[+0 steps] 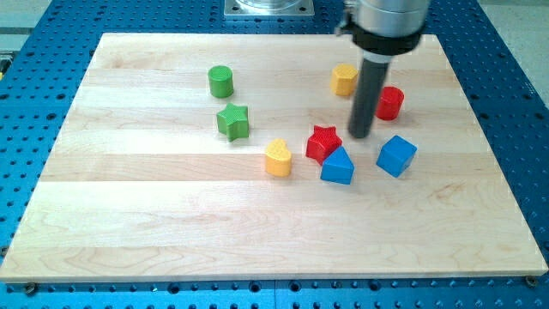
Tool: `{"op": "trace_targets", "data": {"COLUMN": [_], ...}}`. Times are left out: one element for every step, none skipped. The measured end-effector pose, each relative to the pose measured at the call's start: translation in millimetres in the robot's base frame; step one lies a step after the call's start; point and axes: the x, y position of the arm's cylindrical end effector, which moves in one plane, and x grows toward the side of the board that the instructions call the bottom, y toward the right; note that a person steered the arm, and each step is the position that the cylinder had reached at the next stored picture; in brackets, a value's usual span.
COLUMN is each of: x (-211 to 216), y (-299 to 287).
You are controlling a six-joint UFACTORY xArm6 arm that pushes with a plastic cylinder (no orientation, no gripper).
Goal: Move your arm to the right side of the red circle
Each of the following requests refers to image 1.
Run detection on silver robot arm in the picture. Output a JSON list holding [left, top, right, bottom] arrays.
[[335, 0, 430, 64]]

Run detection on wooden board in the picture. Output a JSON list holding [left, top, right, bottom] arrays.
[[1, 33, 547, 283]]

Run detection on right board stop bolt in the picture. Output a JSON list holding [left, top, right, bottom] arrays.
[[524, 276, 538, 288]]

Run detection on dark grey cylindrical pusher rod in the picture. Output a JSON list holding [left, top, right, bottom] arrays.
[[347, 58, 389, 138]]

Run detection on red cylinder block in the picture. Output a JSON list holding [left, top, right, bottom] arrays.
[[375, 86, 405, 120]]

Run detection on blue cube block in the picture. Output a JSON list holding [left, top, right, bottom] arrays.
[[376, 135, 417, 178]]

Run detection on blue triangle block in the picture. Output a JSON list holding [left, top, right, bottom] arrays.
[[320, 146, 354, 185]]

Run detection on left board stop bolt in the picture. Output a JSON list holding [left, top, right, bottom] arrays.
[[22, 282, 39, 296]]

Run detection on red star block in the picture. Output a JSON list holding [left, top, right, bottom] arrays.
[[305, 125, 342, 166]]

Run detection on green cylinder block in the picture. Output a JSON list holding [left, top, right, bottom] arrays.
[[208, 65, 234, 98]]

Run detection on board stop bolt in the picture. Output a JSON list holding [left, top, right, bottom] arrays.
[[22, 282, 39, 296], [524, 276, 538, 288]]

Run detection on yellow hexagon block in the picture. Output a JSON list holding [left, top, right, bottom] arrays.
[[330, 64, 358, 96]]

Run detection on green star block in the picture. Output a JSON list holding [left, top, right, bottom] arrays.
[[216, 103, 250, 142]]

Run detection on blue perforated table plate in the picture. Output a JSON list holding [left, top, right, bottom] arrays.
[[1, 1, 548, 308]]

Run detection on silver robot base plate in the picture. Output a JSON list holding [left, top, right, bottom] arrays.
[[224, 0, 315, 18]]

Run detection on yellow heart block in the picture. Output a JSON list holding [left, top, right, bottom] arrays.
[[265, 138, 292, 177]]

